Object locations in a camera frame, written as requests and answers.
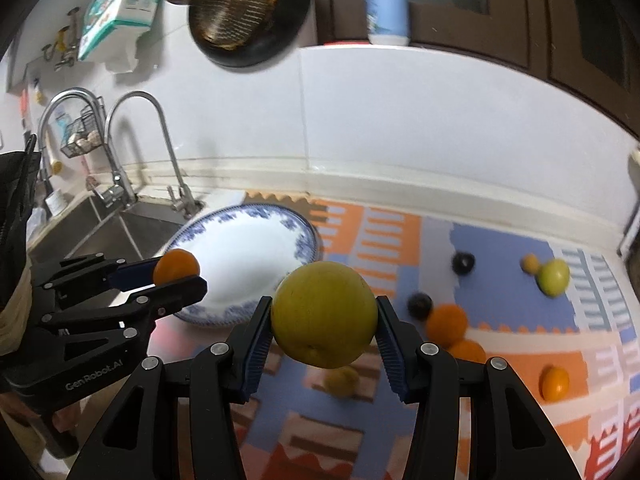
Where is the small orange tangerine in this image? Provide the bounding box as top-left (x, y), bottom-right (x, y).
top-left (153, 248), bottom-right (200, 286)

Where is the orange tangerine near edge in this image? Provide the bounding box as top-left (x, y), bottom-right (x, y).
top-left (539, 365), bottom-right (570, 402)

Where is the green apple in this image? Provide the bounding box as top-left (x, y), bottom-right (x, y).
top-left (536, 258), bottom-right (570, 298)

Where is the small yellow-brown fruit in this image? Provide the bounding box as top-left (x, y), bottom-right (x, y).
top-left (520, 252), bottom-right (541, 276)

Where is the white blue soap bottle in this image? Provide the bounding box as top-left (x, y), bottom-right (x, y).
top-left (364, 0), bottom-right (410, 47)

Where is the black frying pan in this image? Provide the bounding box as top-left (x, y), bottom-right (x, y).
top-left (188, 0), bottom-right (311, 68)

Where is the large orange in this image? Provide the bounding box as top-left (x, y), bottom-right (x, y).
top-left (424, 304), bottom-right (469, 349)

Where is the left hand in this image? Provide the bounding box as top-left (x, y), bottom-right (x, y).
top-left (1, 392), bottom-right (81, 462)

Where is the brownish yellow round fruit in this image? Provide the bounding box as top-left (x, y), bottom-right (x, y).
top-left (323, 366), bottom-right (360, 399)

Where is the thin chrome faucet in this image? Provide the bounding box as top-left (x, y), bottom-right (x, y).
top-left (105, 90), bottom-right (204, 220)

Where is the wire basket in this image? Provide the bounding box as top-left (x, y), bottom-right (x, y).
top-left (61, 110), bottom-right (103, 158)

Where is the dark plum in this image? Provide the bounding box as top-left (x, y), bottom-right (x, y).
top-left (451, 252), bottom-right (476, 276)
top-left (407, 292), bottom-right (434, 322)

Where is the tall chrome faucet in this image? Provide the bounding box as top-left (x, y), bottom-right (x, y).
top-left (36, 87), bottom-right (137, 207)

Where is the teal paper towel pack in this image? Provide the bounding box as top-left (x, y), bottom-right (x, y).
top-left (78, 0), bottom-right (160, 74)

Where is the blue and white plate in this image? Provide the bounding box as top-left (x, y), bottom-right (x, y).
top-left (167, 204), bottom-right (321, 326)

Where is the steel sink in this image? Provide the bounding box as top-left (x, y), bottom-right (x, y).
top-left (29, 196), bottom-right (186, 280)

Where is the large yellow-green pear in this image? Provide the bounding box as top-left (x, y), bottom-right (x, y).
top-left (271, 261), bottom-right (378, 370)

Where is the colourful patterned mat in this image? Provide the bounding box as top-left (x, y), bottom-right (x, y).
top-left (150, 190), bottom-right (640, 480)

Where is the dark wooden window frame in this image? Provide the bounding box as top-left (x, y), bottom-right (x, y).
top-left (311, 0), bottom-right (640, 137)

